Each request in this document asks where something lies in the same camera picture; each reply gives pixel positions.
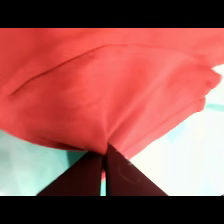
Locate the red T-shirt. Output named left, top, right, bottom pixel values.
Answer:
left=0, top=27, right=224, bottom=181

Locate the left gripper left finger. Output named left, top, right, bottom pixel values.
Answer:
left=37, top=151, right=103, bottom=197

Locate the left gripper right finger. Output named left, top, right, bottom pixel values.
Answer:
left=105, top=143, right=168, bottom=197

